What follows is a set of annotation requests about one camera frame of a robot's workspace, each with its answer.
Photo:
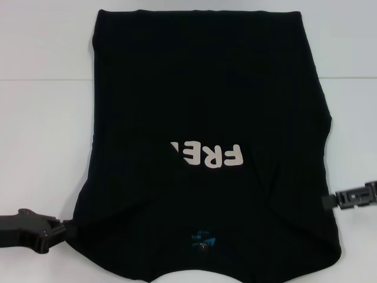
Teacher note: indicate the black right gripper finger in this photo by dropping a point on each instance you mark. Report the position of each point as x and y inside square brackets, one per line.
[353, 199]

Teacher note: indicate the black shirt with FREE print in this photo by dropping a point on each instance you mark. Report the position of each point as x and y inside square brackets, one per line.
[206, 88]

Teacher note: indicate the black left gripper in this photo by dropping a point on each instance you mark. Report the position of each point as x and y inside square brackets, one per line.
[17, 227]

